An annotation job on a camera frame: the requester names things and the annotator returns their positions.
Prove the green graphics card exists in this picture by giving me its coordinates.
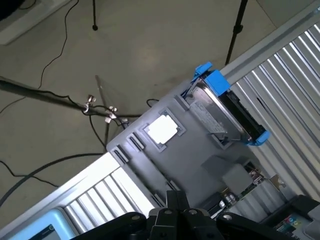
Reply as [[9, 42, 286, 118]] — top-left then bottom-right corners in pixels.
[[209, 159, 288, 221]]

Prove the white square CPU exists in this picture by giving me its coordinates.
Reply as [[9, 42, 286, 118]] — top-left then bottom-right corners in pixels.
[[147, 115, 180, 145]]

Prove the light blue framed device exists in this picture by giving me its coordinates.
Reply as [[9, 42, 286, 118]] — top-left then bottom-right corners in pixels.
[[14, 208, 76, 240]]

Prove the silver hard disk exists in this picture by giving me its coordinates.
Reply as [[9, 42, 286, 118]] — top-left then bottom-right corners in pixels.
[[188, 74, 265, 145]]

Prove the black stand pole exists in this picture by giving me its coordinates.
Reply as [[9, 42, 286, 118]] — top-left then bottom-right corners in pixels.
[[0, 76, 141, 124]]

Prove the black tripod leg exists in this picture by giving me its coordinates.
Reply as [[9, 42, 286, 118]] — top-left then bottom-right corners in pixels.
[[224, 0, 249, 66], [91, 0, 99, 31]]

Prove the white flat platform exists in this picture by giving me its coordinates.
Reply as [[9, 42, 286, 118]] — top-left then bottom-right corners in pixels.
[[0, 0, 73, 46]]

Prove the black curved object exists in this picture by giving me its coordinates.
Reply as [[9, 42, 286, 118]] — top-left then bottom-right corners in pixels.
[[0, 0, 27, 22]]

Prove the thick black floor cable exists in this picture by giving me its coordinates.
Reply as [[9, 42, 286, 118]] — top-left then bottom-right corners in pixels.
[[0, 151, 109, 207]]

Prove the thin black floor cable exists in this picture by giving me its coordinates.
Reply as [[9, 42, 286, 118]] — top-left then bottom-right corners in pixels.
[[37, 0, 79, 90]]

